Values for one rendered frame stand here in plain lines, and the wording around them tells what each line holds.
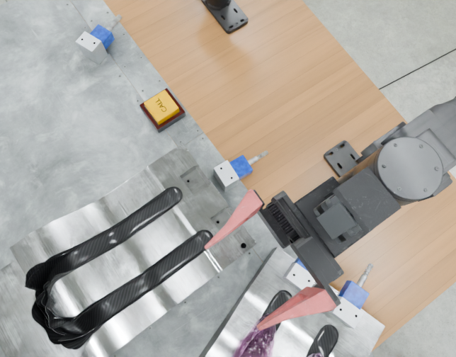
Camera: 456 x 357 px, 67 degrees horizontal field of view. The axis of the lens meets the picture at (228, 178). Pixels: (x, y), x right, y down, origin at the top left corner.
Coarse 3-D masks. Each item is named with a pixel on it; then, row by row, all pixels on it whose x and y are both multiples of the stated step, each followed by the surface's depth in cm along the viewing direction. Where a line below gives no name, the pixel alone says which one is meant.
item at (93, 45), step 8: (120, 16) 87; (112, 24) 87; (96, 32) 85; (104, 32) 85; (80, 40) 83; (88, 40) 83; (96, 40) 83; (104, 40) 84; (112, 40) 87; (80, 48) 85; (88, 48) 82; (96, 48) 83; (104, 48) 85; (88, 56) 86; (96, 56) 84; (104, 56) 87
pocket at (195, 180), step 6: (192, 168) 72; (198, 168) 73; (186, 174) 74; (192, 174) 74; (198, 174) 74; (204, 174) 73; (186, 180) 74; (192, 180) 74; (198, 180) 74; (204, 180) 74; (192, 186) 74; (198, 186) 74; (204, 186) 74; (192, 192) 73; (198, 192) 73
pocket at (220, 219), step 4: (224, 208) 71; (228, 208) 71; (220, 212) 72; (224, 212) 72; (228, 212) 72; (232, 212) 71; (216, 216) 72; (220, 216) 72; (224, 216) 72; (228, 216) 72; (212, 220) 72; (216, 220) 72; (220, 220) 72; (224, 220) 72; (216, 224) 72; (220, 224) 72; (224, 224) 72; (220, 228) 71; (236, 228) 72; (240, 228) 71; (232, 232) 71; (228, 236) 71
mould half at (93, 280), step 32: (160, 160) 72; (192, 160) 72; (128, 192) 71; (160, 192) 71; (64, 224) 65; (96, 224) 68; (160, 224) 69; (192, 224) 69; (32, 256) 62; (128, 256) 67; (160, 256) 68; (224, 256) 67; (0, 288) 67; (64, 288) 61; (96, 288) 62; (160, 288) 66; (192, 288) 66; (0, 320) 66; (32, 320) 66; (128, 320) 62; (32, 352) 65; (64, 352) 65; (96, 352) 58
